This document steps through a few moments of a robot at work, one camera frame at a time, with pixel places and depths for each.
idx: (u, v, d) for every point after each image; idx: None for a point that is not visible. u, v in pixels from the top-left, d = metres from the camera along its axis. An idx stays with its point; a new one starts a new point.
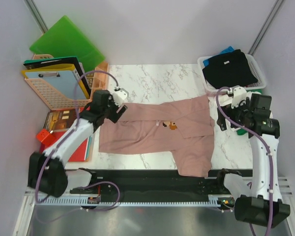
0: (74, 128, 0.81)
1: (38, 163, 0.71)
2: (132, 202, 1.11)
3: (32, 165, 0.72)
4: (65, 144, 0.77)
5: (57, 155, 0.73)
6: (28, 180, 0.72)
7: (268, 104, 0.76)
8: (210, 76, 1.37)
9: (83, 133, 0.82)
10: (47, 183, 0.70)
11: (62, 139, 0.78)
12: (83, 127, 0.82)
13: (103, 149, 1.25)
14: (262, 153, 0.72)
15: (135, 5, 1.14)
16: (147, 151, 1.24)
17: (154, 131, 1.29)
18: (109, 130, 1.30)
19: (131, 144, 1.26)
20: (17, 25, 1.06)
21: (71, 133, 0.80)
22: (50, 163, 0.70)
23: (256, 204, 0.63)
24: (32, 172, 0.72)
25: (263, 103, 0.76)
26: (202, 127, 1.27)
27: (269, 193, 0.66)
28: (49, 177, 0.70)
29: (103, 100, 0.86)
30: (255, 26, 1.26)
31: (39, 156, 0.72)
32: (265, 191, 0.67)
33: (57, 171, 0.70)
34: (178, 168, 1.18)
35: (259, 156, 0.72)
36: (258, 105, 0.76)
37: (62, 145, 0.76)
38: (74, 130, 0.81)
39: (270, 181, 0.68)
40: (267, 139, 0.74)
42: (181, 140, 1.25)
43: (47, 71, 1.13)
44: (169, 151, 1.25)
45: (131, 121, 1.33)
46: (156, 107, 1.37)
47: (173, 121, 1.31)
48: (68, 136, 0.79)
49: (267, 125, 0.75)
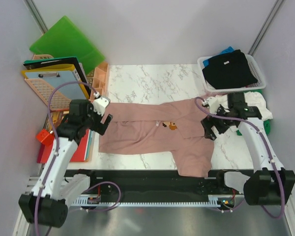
0: (55, 153, 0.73)
1: (30, 209, 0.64)
2: (132, 202, 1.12)
3: (25, 210, 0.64)
4: (51, 176, 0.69)
5: (48, 192, 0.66)
6: (28, 220, 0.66)
7: (243, 98, 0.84)
8: (210, 76, 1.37)
9: (67, 154, 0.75)
10: (47, 217, 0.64)
11: (47, 172, 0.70)
12: (64, 148, 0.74)
13: (103, 150, 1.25)
14: (253, 132, 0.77)
15: (134, 5, 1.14)
16: (147, 151, 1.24)
17: (154, 132, 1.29)
18: (109, 131, 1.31)
19: (131, 144, 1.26)
20: (17, 26, 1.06)
21: (53, 159, 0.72)
22: (42, 204, 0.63)
23: (266, 177, 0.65)
24: (27, 214, 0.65)
25: (239, 97, 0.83)
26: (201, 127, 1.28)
27: (272, 163, 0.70)
28: (45, 213, 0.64)
29: (83, 109, 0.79)
30: (255, 26, 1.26)
31: (27, 198, 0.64)
32: (267, 163, 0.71)
33: (53, 208, 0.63)
34: (178, 168, 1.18)
35: (251, 136, 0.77)
36: (235, 100, 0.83)
37: (48, 179, 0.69)
38: (56, 155, 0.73)
39: (268, 154, 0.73)
40: (252, 121, 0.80)
42: (181, 140, 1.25)
43: (47, 71, 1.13)
44: (169, 151, 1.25)
45: (131, 121, 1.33)
46: (156, 107, 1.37)
47: (172, 121, 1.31)
48: (52, 164, 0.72)
49: (249, 111, 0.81)
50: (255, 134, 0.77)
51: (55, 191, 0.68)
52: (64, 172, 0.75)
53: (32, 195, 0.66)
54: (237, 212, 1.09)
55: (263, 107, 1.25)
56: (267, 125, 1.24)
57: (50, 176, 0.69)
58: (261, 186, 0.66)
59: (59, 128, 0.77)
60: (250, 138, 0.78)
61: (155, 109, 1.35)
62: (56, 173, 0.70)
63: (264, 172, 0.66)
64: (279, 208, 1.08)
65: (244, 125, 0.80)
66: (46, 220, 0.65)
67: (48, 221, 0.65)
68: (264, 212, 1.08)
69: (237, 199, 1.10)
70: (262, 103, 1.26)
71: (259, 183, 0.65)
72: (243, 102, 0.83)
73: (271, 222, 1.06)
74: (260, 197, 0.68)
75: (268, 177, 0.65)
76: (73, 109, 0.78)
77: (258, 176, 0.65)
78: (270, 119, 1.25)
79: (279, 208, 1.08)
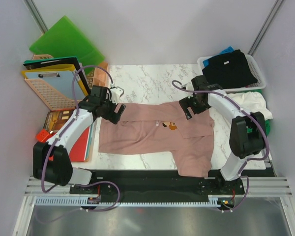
0: (74, 116, 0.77)
1: (42, 155, 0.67)
2: (132, 202, 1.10)
3: (36, 156, 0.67)
4: (68, 132, 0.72)
5: (62, 144, 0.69)
6: (34, 170, 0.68)
7: (204, 78, 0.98)
8: (210, 76, 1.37)
9: (84, 122, 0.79)
10: (54, 172, 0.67)
11: (64, 128, 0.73)
12: (83, 115, 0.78)
13: (103, 151, 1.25)
14: (220, 99, 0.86)
15: (134, 4, 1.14)
16: (147, 151, 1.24)
17: (154, 132, 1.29)
18: (109, 131, 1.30)
19: (131, 144, 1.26)
20: (16, 25, 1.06)
21: (72, 121, 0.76)
22: (54, 153, 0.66)
23: (242, 120, 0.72)
24: (37, 162, 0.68)
25: (202, 78, 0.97)
26: (201, 127, 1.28)
27: (242, 111, 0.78)
28: (54, 167, 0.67)
29: (104, 93, 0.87)
30: (255, 26, 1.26)
31: (42, 144, 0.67)
32: (238, 112, 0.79)
33: (63, 159, 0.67)
34: (178, 168, 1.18)
35: (221, 102, 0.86)
36: (199, 82, 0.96)
37: (64, 134, 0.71)
38: (75, 119, 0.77)
39: (236, 106, 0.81)
40: (220, 92, 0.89)
42: (181, 140, 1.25)
43: (47, 71, 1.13)
44: (169, 151, 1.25)
45: (131, 122, 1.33)
46: (155, 107, 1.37)
47: (172, 121, 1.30)
48: (70, 124, 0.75)
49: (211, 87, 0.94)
50: (222, 99, 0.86)
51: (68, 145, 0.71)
52: (77, 135, 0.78)
53: (47, 144, 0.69)
54: (237, 212, 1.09)
55: (263, 107, 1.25)
56: (266, 125, 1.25)
57: (67, 132, 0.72)
58: (242, 130, 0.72)
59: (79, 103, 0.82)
60: (220, 104, 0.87)
61: (155, 109, 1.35)
62: (72, 132, 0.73)
63: (239, 119, 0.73)
64: (279, 208, 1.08)
65: (212, 97, 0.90)
66: (53, 174, 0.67)
67: (55, 177, 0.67)
68: (263, 211, 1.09)
69: (237, 199, 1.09)
70: (262, 103, 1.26)
71: (239, 128, 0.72)
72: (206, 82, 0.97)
73: (271, 221, 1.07)
74: (245, 145, 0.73)
75: (243, 120, 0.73)
76: (96, 91, 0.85)
77: (235, 122, 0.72)
78: (270, 119, 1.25)
79: (279, 208, 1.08)
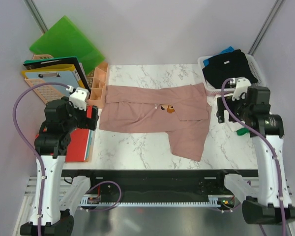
0: (43, 176, 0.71)
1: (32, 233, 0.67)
2: (132, 202, 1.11)
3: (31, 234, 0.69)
4: (46, 202, 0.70)
5: (47, 220, 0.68)
6: None
7: (268, 100, 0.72)
8: (210, 77, 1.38)
9: (57, 170, 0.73)
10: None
11: (40, 199, 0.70)
12: (53, 166, 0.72)
13: (103, 129, 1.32)
14: (268, 156, 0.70)
15: (135, 5, 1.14)
16: (147, 132, 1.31)
17: (152, 114, 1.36)
18: (109, 112, 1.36)
19: (132, 123, 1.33)
20: (17, 26, 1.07)
21: (43, 186, 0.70)
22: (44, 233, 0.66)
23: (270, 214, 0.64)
24: None
25: (263, 98, 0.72)
26: (198, 111, 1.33)
27: (280, 200, 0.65)
28: None
29: (60, 112, 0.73)
30: (256, 26, 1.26)
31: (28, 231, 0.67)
32: (275, 198, 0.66)
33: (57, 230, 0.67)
34: (171, 147, 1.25)
35: (265, 161, 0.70)
36: (257, 102, 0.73)
37: (44, 205, 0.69)
38: (45, 179, 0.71)
39: (279, 187, 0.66)
40: (272, 139, 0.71)
42: (177, 122, 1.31)
43: (47, 71, 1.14)
44: (165, 132, 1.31)
45: (130, 103, 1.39)
46: (154, 92, 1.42)
47: (170, 104, 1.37)
48: (43, 190, 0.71)
49: (270, 124, 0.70)
50: (269, 158, 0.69)
51: (54, 218, 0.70)
52: (59, 184, 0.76)
53: (32, 225, 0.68)
54: (237, 212, 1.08)
55: None
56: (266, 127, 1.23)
57: (46, 201, 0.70)
58: (263, 219, 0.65)
59: (39, 142, 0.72)
60: (262, 161, 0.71)
61: (155, 93, 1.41)
62: (49, 198, 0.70)
63: (269, 213, 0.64)
64: None
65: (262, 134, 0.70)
66: None
67: None
68: None
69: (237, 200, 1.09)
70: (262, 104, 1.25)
71: (258, 219, 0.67)
72: (268, 116, 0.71)
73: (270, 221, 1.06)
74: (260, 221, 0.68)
75: (273, 214, 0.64)
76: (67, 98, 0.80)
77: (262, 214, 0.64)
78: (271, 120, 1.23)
79: None
